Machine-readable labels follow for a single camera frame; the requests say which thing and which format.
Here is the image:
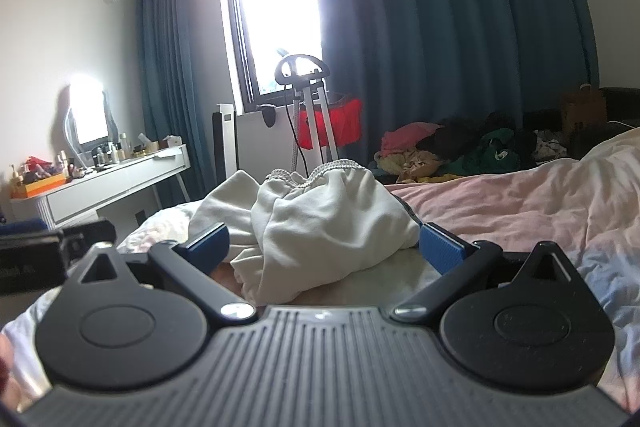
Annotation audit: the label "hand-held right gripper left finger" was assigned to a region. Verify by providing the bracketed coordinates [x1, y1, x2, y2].
[67, 223, 257, 323]

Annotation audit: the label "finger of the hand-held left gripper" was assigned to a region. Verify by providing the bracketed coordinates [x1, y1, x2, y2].
[60, 218, 117, 263]

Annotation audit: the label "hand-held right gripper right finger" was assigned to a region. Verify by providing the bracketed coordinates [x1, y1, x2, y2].
[392, 223, 583, 323]

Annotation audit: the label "white drawstring pants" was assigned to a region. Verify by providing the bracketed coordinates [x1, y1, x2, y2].
[189, 159, 422, 308]

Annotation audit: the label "white dressing table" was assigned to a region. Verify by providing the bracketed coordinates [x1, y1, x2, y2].
[9, 143, 194, 229]

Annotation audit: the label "orange storage box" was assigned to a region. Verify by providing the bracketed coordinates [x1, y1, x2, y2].
[11, 172, 69, 198]

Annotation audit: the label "row of cosmetic bottles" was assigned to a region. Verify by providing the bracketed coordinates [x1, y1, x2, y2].
[92, 133, 137, 166]

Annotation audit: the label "beige yellow garment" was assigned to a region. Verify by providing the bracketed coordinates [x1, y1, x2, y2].
[374, 151, 453, 184]

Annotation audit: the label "pink and white bed blanket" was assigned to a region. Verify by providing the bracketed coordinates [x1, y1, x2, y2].
[0, 127, 640, 413]

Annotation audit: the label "white tower appliance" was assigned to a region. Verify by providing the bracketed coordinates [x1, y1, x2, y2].
[212, 104, 239, 196]

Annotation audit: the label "green garment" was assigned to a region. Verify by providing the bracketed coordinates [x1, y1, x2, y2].
[447, 128, 537, 178]

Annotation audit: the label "pink garment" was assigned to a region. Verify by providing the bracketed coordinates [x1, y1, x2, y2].
[381, 121, 442, 158]

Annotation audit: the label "black garment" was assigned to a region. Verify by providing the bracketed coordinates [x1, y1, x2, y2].
[431, 111, 537, 160]

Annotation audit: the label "lit vanity mirror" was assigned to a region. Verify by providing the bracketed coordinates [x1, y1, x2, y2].
[66, 74, 119, 158]

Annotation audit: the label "white patterned garment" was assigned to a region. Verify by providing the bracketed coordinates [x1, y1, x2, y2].
[531, 129, 569, 164]

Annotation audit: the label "red cloth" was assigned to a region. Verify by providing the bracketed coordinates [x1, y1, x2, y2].
[299, 95, 364, 151]

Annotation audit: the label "teal narrow curtain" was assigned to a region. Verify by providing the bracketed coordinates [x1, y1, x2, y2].
[137, 0, 242, 214]

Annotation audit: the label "garment steamer stand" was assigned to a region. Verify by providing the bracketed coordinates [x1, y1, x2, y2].
[274, 48, 342, 175]

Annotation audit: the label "brown paper bag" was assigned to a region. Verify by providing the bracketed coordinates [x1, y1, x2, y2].
[562, 83, 609, 134]

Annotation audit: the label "teal wide curtain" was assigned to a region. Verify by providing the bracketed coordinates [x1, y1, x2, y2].
[299, 0, 601, 165]

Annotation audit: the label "dark sofa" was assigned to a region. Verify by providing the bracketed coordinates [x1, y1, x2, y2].
[520, 87, 640, 160]

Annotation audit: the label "dark framed window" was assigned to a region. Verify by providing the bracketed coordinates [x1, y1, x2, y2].
[216, 0, 327, 116]

